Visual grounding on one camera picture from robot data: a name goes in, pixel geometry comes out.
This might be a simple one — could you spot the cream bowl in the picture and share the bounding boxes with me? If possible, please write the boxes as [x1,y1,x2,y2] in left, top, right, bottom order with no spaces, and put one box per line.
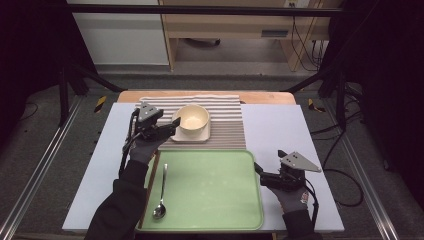
[174,104,211,132]

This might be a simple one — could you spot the black metal stand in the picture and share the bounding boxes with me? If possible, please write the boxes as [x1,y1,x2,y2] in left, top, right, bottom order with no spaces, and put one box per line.
[57,61,125,127]
[282,64,348,132]

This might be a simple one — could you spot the striped placemat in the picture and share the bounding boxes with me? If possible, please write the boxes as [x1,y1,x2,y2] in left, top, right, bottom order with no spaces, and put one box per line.
[131,94,247,151]

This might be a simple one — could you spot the black desk cables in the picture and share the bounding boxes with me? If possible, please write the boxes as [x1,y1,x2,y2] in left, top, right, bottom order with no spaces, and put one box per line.
[290,15,330,72]

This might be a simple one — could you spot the right hand-held gripper cable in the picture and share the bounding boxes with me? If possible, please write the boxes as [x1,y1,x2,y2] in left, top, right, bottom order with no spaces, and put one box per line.
[302,179,320,228]

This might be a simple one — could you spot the green tray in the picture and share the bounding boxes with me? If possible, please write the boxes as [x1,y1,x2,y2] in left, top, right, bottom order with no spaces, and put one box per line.
[134,149,265,232]

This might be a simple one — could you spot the person's right hand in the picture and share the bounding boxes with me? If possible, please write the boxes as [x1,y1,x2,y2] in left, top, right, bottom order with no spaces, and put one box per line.
[268,186,310,215]

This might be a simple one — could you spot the aluminium rail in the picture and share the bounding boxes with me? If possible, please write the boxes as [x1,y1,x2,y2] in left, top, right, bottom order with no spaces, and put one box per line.
[323,99,401,240]
[0,96,84,240]

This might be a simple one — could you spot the wooden table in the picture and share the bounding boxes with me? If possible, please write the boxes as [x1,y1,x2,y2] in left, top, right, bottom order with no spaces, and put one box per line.
[117,89,297,106]

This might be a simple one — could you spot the metal spoon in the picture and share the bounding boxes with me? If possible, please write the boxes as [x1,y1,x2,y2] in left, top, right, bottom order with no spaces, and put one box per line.
[152,162,169,221]

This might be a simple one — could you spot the cream square plate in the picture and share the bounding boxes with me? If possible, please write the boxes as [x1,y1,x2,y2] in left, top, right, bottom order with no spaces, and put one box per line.
[169,114,212,145]

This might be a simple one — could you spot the thin black floor cable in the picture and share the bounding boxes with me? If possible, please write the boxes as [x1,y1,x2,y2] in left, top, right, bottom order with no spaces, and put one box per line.
[19,101,40,122]

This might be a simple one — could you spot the white cabinet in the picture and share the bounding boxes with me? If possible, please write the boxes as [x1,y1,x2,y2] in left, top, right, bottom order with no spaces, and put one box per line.
[68,0,170,66]

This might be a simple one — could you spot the black frame bar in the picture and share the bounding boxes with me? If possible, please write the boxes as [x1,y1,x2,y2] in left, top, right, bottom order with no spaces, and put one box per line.
[68,3,344,18]

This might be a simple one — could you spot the wooden desk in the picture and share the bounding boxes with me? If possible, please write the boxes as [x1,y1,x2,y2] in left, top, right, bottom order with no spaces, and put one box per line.
[159,0,344,72]

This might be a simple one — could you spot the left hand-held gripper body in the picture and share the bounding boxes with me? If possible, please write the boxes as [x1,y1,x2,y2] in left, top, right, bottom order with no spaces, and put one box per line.
[131,101,174,141]

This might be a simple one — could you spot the yellow black tape strip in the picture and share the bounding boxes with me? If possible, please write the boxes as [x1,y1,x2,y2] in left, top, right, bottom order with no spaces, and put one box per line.
[94,95,108,114]
[307,98,326,114]

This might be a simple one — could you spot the person's left hand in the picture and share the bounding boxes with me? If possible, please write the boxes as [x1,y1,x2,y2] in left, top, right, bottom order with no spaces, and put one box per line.
[129,137,168,165]

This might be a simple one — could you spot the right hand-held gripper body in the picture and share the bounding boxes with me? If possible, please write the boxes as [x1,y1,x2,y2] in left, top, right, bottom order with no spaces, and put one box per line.
[259,151,323,193]

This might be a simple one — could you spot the black curtain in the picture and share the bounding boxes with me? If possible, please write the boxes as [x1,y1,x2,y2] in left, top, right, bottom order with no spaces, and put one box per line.
[0,0,99,144]
[319,0,424,209]

